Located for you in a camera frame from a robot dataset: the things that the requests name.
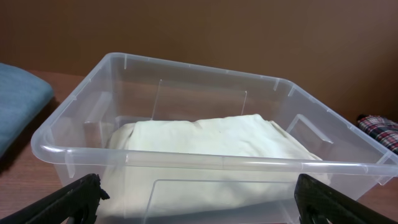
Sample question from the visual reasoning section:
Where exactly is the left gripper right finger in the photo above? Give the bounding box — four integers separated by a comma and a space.
294, 174, 397, 224

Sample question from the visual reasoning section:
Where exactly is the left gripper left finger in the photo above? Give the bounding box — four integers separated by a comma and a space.
1, 174, 109, 224

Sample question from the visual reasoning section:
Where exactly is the cream cloth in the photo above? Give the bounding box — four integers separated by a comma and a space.
98, 114, 317, 219

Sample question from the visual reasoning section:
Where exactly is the plaid cloth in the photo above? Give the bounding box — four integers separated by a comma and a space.
356, 114, 397, 154

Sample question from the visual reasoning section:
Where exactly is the clear plastic storage container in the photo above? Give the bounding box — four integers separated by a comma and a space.
32, 53, 397, 223

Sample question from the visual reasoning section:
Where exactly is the folded blue denim cloth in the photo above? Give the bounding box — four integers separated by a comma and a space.
1, 63, 54, 155

